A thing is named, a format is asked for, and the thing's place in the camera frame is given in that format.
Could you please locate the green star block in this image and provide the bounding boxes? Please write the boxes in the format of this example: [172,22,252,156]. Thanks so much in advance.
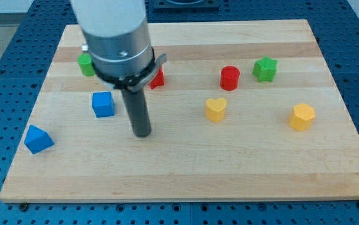
[252,56,278,83]

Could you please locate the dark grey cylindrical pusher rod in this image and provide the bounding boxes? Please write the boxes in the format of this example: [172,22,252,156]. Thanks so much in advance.
[121,89,152,138]

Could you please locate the blue triangle block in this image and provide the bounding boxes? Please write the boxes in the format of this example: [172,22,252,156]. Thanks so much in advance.
[24,125,54,154]

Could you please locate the green cylinder block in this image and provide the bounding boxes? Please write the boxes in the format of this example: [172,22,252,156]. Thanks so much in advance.
[77,53,95,76]

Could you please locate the yellow heart block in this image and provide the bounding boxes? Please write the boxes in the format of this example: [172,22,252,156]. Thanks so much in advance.
[205,98,227,123]

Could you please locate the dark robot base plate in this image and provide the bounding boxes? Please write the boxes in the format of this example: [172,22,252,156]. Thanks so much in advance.
[150,0,221,9]

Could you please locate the red star block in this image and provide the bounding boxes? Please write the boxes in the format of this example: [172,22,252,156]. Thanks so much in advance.
[149,67,165,89]

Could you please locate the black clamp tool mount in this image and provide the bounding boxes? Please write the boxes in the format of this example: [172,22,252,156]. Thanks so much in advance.
[92,46,167,93]

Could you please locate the blue cube block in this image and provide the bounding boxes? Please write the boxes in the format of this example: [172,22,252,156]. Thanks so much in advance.
[92,92,115,118]

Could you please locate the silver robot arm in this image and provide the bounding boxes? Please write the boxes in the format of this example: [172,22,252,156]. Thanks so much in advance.
[70,0,167,138]

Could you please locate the yellow hexagon block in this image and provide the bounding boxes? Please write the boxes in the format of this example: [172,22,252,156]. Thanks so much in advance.
[288,103,315,131]

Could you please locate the wooden board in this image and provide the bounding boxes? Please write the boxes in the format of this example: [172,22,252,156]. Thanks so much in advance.
[0,19,359,203]

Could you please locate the red cylinder block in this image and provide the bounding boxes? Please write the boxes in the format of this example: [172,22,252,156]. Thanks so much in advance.
[220,66,240,91]

